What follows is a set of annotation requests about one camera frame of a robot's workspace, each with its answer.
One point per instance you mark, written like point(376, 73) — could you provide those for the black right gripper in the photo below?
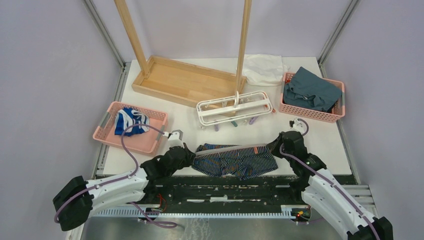
point(273, 146)

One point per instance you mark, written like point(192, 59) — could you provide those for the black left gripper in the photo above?
point(189, 157)

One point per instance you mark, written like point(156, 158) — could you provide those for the navy striped boxer underwear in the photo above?
point(243, 163)

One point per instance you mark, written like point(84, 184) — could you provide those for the white plastic clip hanger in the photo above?
point(239, 107)

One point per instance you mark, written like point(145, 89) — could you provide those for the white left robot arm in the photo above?
point(81, 199)

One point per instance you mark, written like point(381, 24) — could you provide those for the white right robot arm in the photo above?
point(319, 188)

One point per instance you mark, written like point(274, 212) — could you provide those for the teal grey underwear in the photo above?
point(307, 90)

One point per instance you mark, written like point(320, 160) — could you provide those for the blue white underwear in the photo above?
point(131, 122)

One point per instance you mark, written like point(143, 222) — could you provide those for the wooden hanger rack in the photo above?
point(181, 82)

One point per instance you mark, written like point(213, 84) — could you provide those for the pink basket left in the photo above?
point(146, 144)

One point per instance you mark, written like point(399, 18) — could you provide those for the pink basket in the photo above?
point(335, 114)
point(146, 144)

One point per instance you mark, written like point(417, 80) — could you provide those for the pink basket right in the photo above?
point(335, 114)

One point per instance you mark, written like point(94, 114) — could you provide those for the white folded cloth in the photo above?
point(264, 70)

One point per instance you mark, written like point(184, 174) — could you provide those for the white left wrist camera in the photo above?
point(174, 138)

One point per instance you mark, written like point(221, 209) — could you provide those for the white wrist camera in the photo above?
point(174, 138)
point(298, 124)

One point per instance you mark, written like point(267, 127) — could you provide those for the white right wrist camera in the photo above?
point(298, 124)

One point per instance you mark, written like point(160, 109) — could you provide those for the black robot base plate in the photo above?
point(223, 195)

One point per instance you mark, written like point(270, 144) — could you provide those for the white slotted cable duct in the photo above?
point(133, 212)

